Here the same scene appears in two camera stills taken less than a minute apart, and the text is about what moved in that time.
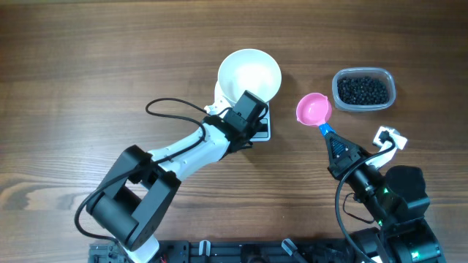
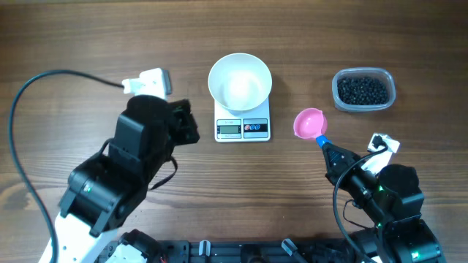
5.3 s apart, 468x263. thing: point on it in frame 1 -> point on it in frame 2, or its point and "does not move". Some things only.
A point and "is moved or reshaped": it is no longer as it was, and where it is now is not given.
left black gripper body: [250, 132] -> [162, 155]
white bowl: [250, 70] is moved or reshaped
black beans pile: [363, 90] does not move
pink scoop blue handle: [315, 109] -> [311, 123]
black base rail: [234, 251] does not move
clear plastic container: [360, 89] does not move
